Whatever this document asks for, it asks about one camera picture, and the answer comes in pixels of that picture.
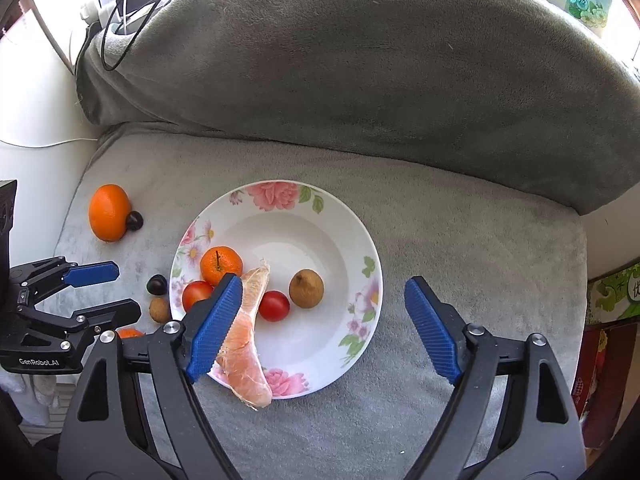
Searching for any floral white plate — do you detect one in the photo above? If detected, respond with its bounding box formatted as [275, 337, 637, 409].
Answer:
[169, 180, 384, 401]

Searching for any grey power cable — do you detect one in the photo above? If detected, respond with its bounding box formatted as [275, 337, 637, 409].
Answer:
[42, 12, 78, 71]

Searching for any person's left hand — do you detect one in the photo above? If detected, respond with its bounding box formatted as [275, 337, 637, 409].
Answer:
[19, 372, 59, 407]

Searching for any brown longan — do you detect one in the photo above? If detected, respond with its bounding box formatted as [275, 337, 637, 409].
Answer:
[149, 297, 172, 324]
[288, 269, 324, 309]

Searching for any long white cable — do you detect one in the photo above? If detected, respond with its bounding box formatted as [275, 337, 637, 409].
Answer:
[0, 135, 99, 149]

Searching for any grey pillow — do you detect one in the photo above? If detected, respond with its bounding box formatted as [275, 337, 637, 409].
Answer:
[75, 0, 640, 217]

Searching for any green printed box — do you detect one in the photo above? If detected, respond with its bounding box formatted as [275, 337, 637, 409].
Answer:
[586, 266, 640, 322]

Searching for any white power strip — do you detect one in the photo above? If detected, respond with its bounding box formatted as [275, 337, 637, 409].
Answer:
[80, 0, 126, 28]

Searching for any black cable with remote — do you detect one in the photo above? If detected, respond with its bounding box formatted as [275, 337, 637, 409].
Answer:
[99, 0, 206, 72]

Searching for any large orange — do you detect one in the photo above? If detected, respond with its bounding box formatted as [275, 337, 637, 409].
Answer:
[89, 184, 132, 243]

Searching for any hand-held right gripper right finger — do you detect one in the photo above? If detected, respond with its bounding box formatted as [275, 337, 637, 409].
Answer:
[402, 276, 587, 480]

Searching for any grey blanket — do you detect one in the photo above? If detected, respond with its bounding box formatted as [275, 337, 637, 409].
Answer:
[37, 122, 588, 480]

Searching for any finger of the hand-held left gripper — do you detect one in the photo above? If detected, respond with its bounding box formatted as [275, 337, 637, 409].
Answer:
[10, 256, 121, 302]
[22, 298, 142, 334]

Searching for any red box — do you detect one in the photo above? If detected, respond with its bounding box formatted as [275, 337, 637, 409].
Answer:
[574, 322, 638, 443]

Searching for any red cherry tomato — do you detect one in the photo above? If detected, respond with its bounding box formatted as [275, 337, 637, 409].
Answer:
[257, 290, 291, 322]
[181, 281, 216, 312]

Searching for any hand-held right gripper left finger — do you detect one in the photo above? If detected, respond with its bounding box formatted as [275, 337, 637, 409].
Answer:
[57, 272, 246, 480]

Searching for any pomelo segment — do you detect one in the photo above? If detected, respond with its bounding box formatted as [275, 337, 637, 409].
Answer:
[215, 259, 274, 410]

